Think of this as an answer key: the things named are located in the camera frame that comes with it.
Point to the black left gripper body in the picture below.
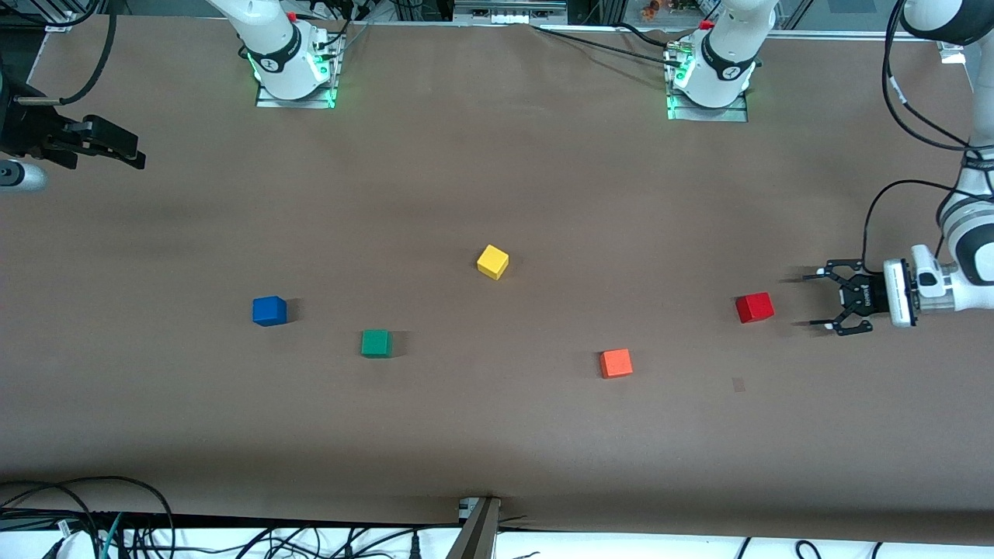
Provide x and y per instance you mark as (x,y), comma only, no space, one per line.
(863,297)

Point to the blue wooden block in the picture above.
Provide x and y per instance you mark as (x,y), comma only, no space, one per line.
(269,311)

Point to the yellow wooden block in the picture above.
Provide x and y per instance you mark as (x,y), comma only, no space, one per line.
(492,262)

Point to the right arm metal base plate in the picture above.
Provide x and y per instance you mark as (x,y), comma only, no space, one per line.
(268,102)

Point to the red wooden block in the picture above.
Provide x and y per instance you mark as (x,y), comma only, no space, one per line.
(755,308)

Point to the orange wooden block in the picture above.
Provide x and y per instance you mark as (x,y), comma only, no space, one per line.
(616,363)

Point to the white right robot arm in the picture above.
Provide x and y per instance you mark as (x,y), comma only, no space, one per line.
(272,39)

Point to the green wooden block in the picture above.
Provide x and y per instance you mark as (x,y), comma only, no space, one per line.
(377,344)

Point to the small metal table bracket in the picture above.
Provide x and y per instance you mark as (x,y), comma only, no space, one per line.
(468,507)

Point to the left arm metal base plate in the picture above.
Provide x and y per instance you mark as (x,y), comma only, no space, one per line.
(734,115)

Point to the white round mounting plate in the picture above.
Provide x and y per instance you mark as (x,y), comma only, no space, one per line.
(901,293)

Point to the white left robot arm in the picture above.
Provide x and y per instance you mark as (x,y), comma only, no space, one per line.
(974,291)

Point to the aluminium corner bracket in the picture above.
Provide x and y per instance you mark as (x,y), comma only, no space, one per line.
(952,53)
(59,25)

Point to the grey aluminium beam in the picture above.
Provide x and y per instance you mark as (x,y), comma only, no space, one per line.
(475,536)

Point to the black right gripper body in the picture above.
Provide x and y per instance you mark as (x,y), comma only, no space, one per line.
(25,130)

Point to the grey power strip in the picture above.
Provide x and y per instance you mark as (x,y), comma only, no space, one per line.
(509,14)

